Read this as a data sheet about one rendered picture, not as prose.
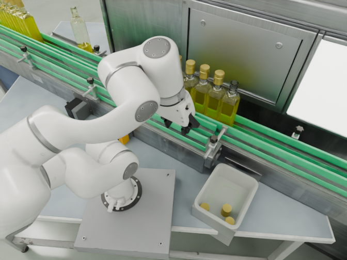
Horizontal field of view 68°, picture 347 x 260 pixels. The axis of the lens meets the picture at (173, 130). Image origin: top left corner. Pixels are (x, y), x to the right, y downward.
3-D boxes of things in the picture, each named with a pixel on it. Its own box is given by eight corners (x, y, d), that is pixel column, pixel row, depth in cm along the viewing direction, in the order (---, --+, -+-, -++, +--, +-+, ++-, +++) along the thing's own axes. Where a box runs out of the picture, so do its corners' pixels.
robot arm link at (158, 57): (108, 92, 42) (86, 58, 46) (127, 123, 51) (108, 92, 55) (185, 47, 44) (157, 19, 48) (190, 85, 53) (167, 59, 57)
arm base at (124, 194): (131, 217, 91) (123, 197, 79) (97, 212, 92) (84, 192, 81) (141, 179, 101) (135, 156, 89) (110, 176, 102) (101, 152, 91)
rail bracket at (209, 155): (225, 140, 104) (231, 119, 94) (206, 170, 95) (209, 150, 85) (219, 137, 105) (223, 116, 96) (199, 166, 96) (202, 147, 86)
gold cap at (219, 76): (224, 81, 92) (226, 71, 89) (220, 86, 90) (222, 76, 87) (216, 78, 93) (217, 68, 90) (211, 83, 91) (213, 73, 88)
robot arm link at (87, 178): (31, 152, 63) (67, 191, 56) (110, 126, 80) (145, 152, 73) (34, 180, 68) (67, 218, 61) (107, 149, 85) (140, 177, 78)
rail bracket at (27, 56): (38, 69, 137) (27, 46, 127) (26, 76, 133) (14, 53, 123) (33, 66, 138) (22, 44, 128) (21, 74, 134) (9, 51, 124)
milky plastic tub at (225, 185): (255, 192, 103) (261, 181, 97) (232, 240, 91) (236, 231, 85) (216, 172, 110) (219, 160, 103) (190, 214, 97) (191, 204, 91)
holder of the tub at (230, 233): (259, 182, 107) (264, 173, 101) (231, 240, 92) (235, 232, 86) (222, 163, 113) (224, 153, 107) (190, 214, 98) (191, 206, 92)
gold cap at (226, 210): (227, 218, 95) (229, 214, 91) (219, 214, 96) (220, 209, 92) (231, 211, 97) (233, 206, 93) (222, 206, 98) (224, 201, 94)
